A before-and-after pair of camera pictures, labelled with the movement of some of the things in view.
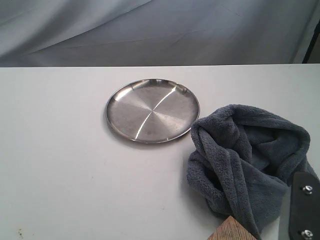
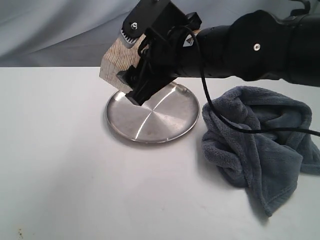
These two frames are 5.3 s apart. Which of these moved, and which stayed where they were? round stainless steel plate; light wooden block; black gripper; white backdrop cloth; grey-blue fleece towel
Moved: grey-blue fleece towel; black gripper; light wooden block
Stayed: round stainless steel plate; white backdrop cloth
